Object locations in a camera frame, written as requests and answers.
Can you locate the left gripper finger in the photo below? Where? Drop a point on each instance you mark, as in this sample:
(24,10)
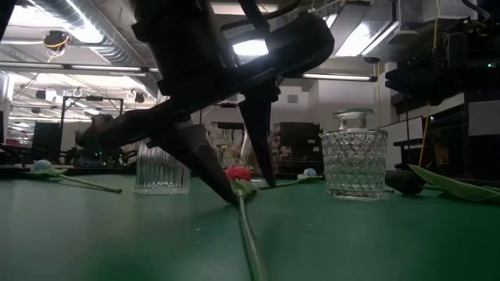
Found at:
(258,132)
(195,156)

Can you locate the ribbed clear glass vase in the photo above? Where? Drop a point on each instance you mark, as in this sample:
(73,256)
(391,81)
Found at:
(162,175)

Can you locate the light blue artificial tulip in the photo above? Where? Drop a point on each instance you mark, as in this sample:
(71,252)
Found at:
(309,172)
(43,167)

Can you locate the red artificial tulip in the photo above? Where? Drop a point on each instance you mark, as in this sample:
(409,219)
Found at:
(244,218)

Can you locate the black artificial tulip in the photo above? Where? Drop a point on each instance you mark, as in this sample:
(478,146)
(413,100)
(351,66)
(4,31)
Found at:
(406,182)

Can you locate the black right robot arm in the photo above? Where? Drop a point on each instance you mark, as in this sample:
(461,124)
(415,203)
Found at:
(457,50)

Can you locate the diamond-pattern clear glass vase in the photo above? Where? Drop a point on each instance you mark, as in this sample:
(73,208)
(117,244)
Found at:
(353,164)

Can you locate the dark cabinet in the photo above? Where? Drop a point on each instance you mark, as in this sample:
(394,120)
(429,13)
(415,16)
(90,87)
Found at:
(298,144)

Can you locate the ceiling light tube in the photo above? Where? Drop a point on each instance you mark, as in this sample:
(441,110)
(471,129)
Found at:
(105,67)
(336,77)

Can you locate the green table mat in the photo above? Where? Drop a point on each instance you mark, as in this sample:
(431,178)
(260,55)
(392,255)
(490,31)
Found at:
(117,242)

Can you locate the round black ceiling sensor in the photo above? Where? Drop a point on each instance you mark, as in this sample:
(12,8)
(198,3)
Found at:
(56,39)

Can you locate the white board panel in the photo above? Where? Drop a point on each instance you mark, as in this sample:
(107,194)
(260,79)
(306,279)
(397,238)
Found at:
(402,132)

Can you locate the black monitor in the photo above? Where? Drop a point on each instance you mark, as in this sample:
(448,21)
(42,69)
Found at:
(46,140)

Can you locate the black gantry frame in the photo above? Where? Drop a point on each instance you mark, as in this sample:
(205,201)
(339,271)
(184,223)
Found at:
(91,98)

